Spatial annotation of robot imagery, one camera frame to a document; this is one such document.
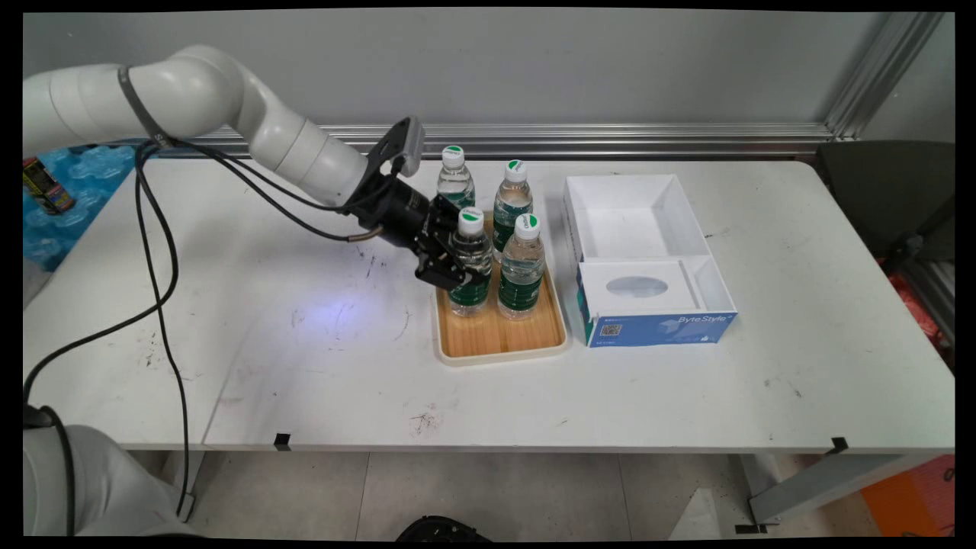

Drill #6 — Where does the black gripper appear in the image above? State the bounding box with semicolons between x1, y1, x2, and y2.
347;177;490;292

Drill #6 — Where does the clear water bottle green label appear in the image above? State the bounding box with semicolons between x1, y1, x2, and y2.
437;146;476;211
497;213;547;321
448;207;493;318
493;159;534;264

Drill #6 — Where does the wooden tray cream rim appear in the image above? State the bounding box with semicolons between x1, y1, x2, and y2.
432;220;570;367

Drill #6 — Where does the white open box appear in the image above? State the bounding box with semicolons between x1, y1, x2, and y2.
563;174;711;265

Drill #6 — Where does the blue Byte Style box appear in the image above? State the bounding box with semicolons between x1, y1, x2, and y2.
576;255;738;348

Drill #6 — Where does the black round floor object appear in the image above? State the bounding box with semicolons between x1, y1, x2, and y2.
396;515;490;543

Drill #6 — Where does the white table leg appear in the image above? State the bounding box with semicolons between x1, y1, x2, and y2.
734;454;917;528
156;450;207;524

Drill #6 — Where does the colourful printed can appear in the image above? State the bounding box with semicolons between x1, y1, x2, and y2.
23;158;76;216

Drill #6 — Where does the red foam mat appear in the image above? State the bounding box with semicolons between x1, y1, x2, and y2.
884;271;951;353

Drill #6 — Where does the orange floor mat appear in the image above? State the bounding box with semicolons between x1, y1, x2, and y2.
862;456;955;537

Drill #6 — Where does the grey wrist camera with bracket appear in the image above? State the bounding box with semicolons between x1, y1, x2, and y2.
364;116;425;196

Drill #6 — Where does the black cable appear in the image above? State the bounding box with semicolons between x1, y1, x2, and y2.
133;152;191;521
23;145;181;405
164;137;361;212
168;140;384;243

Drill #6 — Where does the horizontal aluminium frame rail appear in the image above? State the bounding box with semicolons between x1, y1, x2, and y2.
99;122;837;159

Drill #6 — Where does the grey cable strap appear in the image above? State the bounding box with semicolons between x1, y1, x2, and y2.
117;66;173;147

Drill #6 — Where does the slanted aluminium frame post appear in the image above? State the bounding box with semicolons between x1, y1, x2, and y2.
823;11;946;143

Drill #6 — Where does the short aluminium frame bar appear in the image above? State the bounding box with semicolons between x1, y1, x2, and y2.
902;255;955;330

